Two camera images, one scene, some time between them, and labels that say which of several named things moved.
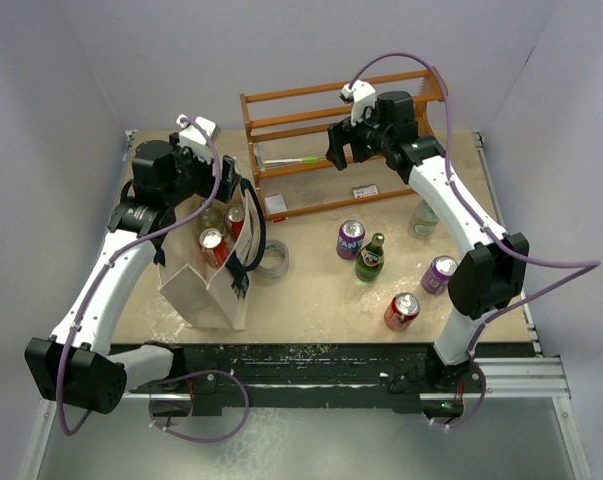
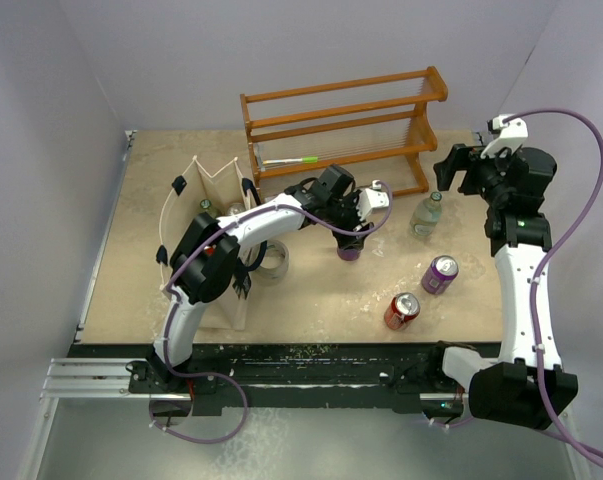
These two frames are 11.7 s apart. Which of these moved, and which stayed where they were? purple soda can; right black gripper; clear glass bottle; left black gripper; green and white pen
Moved: left black gripper; right black gripper
Stayed: clear glass bottle; purple soda can; green and white pen
